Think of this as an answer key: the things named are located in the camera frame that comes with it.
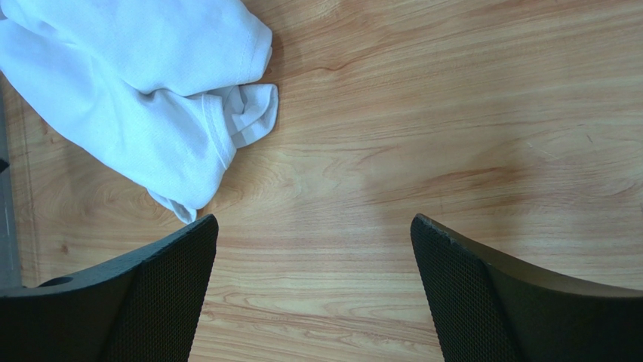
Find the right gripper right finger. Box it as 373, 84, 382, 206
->
410, 214, 642, 361

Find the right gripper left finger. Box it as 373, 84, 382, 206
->
1, 215, 219, 361

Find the white t-shirt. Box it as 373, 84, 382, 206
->
1, 1, 278, 223

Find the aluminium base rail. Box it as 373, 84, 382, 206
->
1, 75, 23, 290

